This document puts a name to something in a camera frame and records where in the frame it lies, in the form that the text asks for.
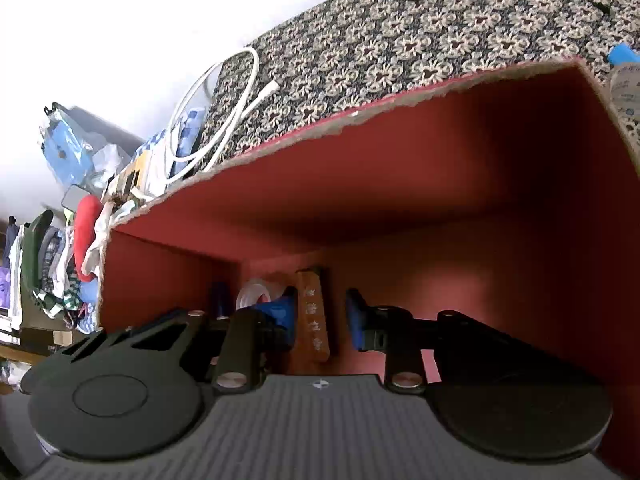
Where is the dark blue cylinder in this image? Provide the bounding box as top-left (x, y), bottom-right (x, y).
top-left (212, 281), bottom-right (234, 319)

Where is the light blue plastic packet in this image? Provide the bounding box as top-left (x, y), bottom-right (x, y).
top-left (40, 102), bottom-right (97, 187)

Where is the yellow box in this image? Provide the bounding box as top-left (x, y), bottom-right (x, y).
top-left (116, 154), bottom-right (152, 192)

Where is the purple printed box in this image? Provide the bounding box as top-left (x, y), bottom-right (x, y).
top-left (0, 266), bottom-right (14, 312)

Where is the white crumpled cloth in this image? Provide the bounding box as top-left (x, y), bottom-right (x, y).
top-left (82, 199), bottom-right (137, 272)

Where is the plastic bottle blue cap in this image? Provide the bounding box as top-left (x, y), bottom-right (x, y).
top-left (605, 42), bottom-right (640, 162)

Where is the wooden comb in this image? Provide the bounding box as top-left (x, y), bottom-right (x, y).
top-left (292, 266), bottom-right (333, 364)

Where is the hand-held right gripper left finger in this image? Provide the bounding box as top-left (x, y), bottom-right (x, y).
top-left (70, 285), bottom-right (299, 394)

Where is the white charging cable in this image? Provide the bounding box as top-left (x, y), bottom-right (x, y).
top-left (167, 47), bottom-right (284, 179)

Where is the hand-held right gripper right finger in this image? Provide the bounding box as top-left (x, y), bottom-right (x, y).
top-left (345, 287), bottom-right (536, 394)

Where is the dark green cloth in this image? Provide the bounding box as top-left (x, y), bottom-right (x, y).
top-left (21, 209), bottom-right (54, 307)

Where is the clear plastic bag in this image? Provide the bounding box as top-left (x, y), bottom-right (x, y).
top-left (91, 144), bottom-right (124, 182)

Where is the red cloth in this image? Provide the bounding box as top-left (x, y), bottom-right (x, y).
top-left (74, 195), bottom-right (104, 282)

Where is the clear tape roll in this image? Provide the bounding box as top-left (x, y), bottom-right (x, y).
top-left (235, 277), bottom-right (287, 312)

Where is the red cardboard box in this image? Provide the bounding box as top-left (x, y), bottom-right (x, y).
top-left (97, 57), bottom-right (640, 480)

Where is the blue checkered cloth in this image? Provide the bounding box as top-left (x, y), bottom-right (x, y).
top-left (136, 106), bottom-right (207, 177)

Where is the floral patterned bedsheet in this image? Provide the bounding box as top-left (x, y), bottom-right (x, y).
top-left (200, 0), bottom-right (640, 171)

